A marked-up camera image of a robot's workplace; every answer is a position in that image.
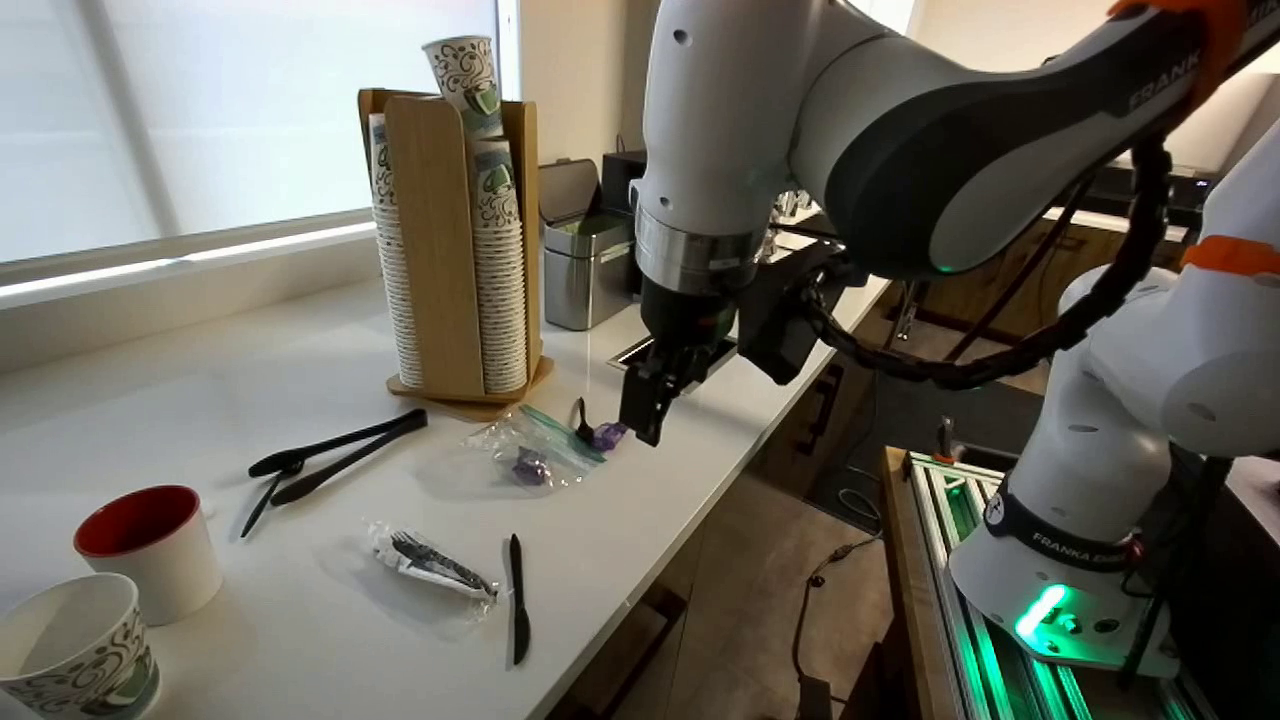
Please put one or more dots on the clear plastic bag purple item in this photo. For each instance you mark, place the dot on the clear plastic bag purple item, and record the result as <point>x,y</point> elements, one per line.
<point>532,463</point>

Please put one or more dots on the wrapped black cutlery packet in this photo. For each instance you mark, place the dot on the wrapped black cutlery packet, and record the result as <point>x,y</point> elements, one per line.
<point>429,560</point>

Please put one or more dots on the long black plastic spoon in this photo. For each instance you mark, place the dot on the long black plastic spoon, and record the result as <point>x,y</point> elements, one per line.
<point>343,440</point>

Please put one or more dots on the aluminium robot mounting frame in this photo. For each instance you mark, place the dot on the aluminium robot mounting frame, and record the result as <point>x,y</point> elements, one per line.
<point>935,575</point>

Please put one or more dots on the silver metal bin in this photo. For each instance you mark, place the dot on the silver metal bin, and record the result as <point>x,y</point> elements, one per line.
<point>586,272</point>

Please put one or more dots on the white paper cup stack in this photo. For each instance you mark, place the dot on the white paper cup stack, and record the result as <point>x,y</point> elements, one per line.
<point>394,255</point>

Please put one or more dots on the black tongs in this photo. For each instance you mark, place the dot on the black tongs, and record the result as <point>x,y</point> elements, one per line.
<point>334,467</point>

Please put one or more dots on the wooden cabinet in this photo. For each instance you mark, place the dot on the wooden cabinet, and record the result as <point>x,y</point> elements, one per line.
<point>1014,284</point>

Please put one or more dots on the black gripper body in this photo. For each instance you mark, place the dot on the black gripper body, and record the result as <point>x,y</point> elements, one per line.
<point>687,321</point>

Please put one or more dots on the wooden cup dispenser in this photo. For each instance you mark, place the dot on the wooden cup dispenser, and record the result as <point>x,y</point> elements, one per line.
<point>447,242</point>

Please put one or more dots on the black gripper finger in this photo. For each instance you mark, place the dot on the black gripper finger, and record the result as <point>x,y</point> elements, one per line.
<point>647,400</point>
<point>690,362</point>

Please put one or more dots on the white paper cup red inside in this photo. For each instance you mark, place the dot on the white paper cup red inside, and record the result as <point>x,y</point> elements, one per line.
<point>155,544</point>

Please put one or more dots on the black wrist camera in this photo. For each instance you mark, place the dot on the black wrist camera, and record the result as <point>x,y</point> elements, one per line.
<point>784,315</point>

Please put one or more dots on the tall patterned paper cup stack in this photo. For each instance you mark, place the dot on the tall patterned paper cup stack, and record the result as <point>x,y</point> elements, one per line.
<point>496,255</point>

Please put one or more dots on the purple and black small clip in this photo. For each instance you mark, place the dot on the purple and black small clip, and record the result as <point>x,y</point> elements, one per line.
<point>603,434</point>

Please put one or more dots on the small black plastic fork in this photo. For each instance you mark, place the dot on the small black plastic fork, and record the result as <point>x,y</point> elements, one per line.
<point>265,502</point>

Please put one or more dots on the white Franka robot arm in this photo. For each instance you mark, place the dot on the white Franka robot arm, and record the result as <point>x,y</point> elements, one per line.
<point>746,104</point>

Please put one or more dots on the window with white blind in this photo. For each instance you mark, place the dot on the window with white blind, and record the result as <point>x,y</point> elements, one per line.
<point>255,104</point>

